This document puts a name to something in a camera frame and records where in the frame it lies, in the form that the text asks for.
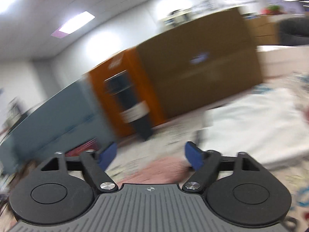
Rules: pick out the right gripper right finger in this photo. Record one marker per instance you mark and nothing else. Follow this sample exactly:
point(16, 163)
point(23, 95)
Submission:
point(206, 165)

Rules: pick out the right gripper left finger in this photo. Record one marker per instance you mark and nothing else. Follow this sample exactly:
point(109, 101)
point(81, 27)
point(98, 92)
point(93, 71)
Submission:
point(94, 164)

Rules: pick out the pink knitted cardigan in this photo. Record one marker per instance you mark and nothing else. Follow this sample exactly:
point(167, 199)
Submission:
point(167, 170)

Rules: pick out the smartphone with lit screen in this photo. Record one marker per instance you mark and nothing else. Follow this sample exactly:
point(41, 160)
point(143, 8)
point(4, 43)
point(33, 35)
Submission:
point(91, 145)

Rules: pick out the orange cardboard box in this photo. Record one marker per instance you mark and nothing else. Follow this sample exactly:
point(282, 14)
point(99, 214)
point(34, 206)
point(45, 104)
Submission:
point(130, 61)

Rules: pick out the large blue cardboard box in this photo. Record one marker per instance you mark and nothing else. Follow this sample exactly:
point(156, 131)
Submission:
point(68, 119)

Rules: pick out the dark thermos bottle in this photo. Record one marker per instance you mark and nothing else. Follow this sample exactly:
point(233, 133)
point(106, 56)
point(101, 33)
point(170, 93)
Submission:
point(134, 111)

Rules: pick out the patterned grey bed sheet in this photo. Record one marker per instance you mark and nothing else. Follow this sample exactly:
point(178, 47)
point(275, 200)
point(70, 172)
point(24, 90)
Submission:
point(269, 122)

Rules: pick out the brown cardboard box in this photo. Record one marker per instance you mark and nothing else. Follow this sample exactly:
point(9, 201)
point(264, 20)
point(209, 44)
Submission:
point(201, 62)

